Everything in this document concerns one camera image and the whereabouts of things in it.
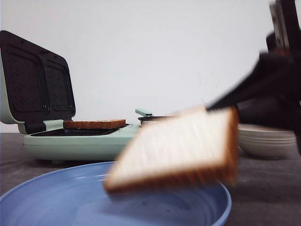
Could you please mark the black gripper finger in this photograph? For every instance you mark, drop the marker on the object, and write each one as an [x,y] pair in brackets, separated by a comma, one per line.
[277,112]
[273,75]

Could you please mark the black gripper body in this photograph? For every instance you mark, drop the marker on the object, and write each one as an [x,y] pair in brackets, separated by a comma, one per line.
[293,32]

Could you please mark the beige ribbed bowl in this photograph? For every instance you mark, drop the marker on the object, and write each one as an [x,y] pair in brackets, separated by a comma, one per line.
[266,142]

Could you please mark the white bread slice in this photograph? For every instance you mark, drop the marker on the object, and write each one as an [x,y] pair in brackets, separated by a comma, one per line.
[194,148]
[106,124]

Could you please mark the mint green breakfast maker base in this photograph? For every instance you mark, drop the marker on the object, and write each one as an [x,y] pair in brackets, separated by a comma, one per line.
[57,144]

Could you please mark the blue round plate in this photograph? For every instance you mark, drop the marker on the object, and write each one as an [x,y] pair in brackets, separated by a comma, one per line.
[75,197]

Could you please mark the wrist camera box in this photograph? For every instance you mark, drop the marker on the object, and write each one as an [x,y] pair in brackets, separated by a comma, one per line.
[278,21]

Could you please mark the black frying pan green handle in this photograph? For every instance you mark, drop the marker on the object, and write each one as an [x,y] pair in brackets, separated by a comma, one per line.
[147,117]

